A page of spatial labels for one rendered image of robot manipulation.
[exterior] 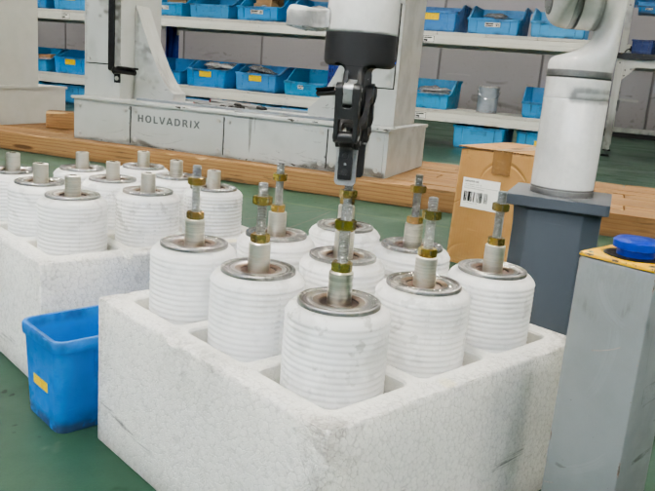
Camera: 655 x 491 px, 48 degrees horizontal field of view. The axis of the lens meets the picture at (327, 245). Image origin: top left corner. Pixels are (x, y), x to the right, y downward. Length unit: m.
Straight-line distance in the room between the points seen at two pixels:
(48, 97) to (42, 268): 3.10
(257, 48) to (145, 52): 6.72
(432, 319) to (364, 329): 0.10
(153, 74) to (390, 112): 1.13
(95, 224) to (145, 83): 2.36
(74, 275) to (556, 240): 0.68
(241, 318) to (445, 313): 0.20
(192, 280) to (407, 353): 0.24
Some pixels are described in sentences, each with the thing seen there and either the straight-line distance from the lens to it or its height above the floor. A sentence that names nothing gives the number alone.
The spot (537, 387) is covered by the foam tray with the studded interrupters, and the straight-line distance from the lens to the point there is 0.83.
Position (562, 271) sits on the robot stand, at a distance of 1.12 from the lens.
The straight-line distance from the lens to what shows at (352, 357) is 0.62.
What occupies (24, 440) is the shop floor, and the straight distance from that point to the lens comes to 0.96.
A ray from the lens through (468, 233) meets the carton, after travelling 1.88.
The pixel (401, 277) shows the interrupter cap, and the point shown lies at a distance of 0.75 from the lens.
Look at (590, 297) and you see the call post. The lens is 0.69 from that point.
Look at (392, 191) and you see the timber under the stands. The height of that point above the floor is 0.05.
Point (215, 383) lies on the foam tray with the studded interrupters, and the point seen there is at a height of 0.16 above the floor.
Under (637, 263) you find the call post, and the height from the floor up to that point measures 0.31.
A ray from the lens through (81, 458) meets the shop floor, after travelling 0.91.
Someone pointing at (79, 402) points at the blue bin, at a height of 0.04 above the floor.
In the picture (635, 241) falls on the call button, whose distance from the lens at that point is 0.69.
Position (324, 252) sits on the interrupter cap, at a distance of 0.82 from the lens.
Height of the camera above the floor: 0.45
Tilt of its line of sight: 13 degrees down
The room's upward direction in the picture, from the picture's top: 5 degrees clockwise
